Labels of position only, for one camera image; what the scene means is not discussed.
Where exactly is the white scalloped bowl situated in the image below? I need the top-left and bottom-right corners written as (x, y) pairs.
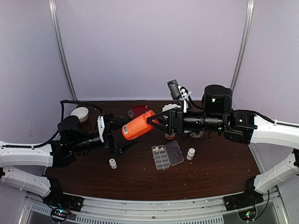
top-left (162, 104), bottom-right (181, 112)

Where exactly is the small white dropper bottle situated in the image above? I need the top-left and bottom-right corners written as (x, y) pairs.
top-left (109, 158), bottom-right (117, 169)

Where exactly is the small white pill bottle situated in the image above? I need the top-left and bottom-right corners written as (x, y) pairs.
top-left (186, 148), bottom-right (195, 161)

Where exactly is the clear plastic pill organizer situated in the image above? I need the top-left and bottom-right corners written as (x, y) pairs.
top-left (151, 140), bottom-right (184, 170)

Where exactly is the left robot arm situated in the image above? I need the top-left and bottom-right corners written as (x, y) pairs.
top-left (0, 113), bottom-right (136, 207)

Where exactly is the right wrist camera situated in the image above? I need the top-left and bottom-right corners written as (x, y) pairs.
top-left (167, 79), bottom-right (192, 112)

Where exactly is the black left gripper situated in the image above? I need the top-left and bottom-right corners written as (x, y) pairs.
top-left (71, 116), bottom-right (138, 157)

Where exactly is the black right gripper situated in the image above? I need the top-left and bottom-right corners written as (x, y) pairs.
top-left (147, 106), bottom-right (224, 135)

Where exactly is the right aluminium frame post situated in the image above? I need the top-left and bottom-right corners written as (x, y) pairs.
top-left (230, 0), bottom-right (255, 91)

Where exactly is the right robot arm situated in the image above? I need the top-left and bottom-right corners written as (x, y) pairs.
top-left (146, 84), bottom-right (299, 206)

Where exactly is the red floral plate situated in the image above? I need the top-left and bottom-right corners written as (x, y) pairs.
top-left (127, 105), bottom-right (151, 119)

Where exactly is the aluminium front rail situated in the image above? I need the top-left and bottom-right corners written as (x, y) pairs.
top-left (18, 184), bottom-right (290, 224)

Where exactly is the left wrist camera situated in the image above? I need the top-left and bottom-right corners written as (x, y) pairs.
top-left (97, 116), bottom-right (105, 143)

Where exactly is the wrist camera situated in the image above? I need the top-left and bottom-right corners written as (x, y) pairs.
top-left (97, 116), bottom-right (105, 143)
top-left (167, 79), bottom-right (192, 112)

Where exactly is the floral mug yellow inside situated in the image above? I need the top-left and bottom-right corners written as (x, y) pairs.
top-left (190, 131), bottom-right (204, 139)

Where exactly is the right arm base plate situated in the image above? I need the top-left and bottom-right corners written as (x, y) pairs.
top-left (223, 191), bottom-right (263, 211)

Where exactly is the white ceramic bowl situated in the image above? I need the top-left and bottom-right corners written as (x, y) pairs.
top-left (71, 107), bottom-right (89, 123)

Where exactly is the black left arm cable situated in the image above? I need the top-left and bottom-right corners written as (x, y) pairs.
top-left (30, 99), bottom-right (105, 149)

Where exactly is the left aluminium frame post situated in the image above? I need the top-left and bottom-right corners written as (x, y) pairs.
top-left (49, 0), bottom-right (78, 100)

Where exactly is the aluminium frame post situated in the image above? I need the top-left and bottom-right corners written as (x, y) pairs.
top-left (230, 0), bottom-right (255, 91)
top-left (49, 0), bottom-right (78, 100)

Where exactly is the grey cap pill bottle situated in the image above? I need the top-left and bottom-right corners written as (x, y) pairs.
top-left (165, 133), bottom-right (176, 140)

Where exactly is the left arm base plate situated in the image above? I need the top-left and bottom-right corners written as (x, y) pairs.
top-left (43, 191), bottom-right (84, 212)

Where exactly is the orange pill bottle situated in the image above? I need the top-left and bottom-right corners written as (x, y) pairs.
top-left (121, 110), bottom-right (155, 140)

